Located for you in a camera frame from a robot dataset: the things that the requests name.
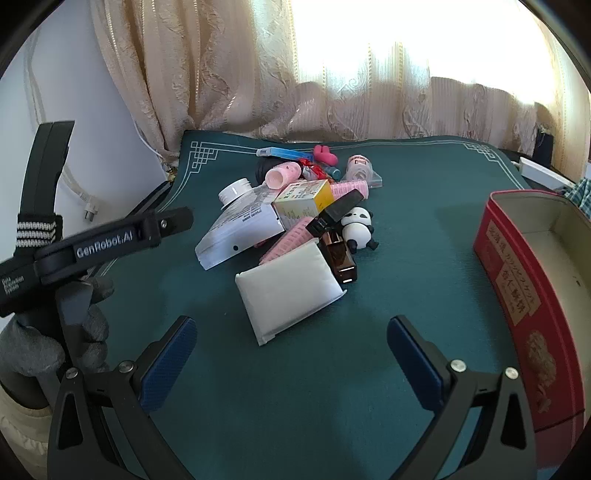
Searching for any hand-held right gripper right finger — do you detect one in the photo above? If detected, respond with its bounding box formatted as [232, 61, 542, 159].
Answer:
[387, 315, 539, 480]

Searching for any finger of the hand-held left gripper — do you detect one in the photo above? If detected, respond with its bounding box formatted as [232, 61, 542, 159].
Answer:
[144, 207, 194, 246]
[121, 181, 173, 219]

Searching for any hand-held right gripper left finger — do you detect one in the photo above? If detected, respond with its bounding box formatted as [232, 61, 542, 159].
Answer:
[46, 316, 198, 480]

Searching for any white drink carton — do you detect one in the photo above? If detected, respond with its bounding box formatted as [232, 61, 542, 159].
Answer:
[194, 178, 287, 271]

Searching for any pink hair roller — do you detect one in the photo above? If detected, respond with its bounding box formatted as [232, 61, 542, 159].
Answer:
[264, 161, 303, 190]
[257, 235, 319, 266]
[272, 216, 319, 250]
[329, 181, 369, 201]

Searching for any red tin container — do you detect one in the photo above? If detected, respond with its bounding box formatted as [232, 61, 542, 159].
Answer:
[473, 189, 591, 435]

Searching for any copper perfume bottle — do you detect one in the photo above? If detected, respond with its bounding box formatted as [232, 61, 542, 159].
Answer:
[318, 230, 358, 284]

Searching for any yellow and white box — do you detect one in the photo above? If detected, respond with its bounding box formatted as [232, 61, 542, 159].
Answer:
[272, 179, 334, 230]

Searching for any white tissue pack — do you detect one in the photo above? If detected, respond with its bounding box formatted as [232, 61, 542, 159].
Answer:
[235, 239, 345, 347]

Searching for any red snack packet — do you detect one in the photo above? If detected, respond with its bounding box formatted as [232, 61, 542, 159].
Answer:
[298, 158, 326, 182]

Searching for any panda figurine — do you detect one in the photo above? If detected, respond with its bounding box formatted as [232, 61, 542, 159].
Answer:
[341, 206, 380, 252]

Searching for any pink bent foam toy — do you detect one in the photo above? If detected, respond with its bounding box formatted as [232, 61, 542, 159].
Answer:
[314, 144, 340, 166]

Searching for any small red label bottle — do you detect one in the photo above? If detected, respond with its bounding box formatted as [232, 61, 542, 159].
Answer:
[345, 154, 384, 190]

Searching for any person's left forearm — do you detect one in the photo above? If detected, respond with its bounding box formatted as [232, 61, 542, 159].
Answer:
[0, 369, 58, 469]

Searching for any person's left hand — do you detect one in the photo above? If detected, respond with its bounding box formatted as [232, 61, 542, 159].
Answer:
[0, 277, 114, 377]

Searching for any green mat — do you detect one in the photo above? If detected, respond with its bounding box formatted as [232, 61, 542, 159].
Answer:
[90, 129, 573, 480]

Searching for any white power strip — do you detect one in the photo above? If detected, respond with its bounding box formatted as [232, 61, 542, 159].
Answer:
[517, 157, 571, 190]

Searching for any plaid cloth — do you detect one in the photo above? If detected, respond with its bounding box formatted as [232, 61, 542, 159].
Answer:
[556, 178, 591, 215]

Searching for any cream sheer curtain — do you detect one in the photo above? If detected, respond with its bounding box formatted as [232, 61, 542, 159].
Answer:
[252, 0, 578, 141]

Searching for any thin white cable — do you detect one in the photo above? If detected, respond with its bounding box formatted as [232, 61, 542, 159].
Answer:
[134, 122, 169, 162]

